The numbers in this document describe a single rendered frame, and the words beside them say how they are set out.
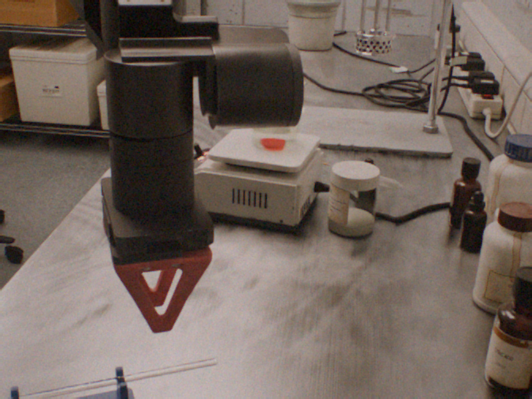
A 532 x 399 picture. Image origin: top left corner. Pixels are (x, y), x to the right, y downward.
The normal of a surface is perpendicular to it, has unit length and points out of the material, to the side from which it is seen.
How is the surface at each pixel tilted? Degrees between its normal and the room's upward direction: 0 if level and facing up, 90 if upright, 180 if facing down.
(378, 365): 0
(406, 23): 90
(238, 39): 29
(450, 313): 0
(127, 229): 0
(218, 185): 90
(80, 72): 92
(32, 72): 92
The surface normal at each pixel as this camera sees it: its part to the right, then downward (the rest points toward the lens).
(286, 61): 0.18, -0.39
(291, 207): -0.30, 0.39
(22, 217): 0.04, -0.91
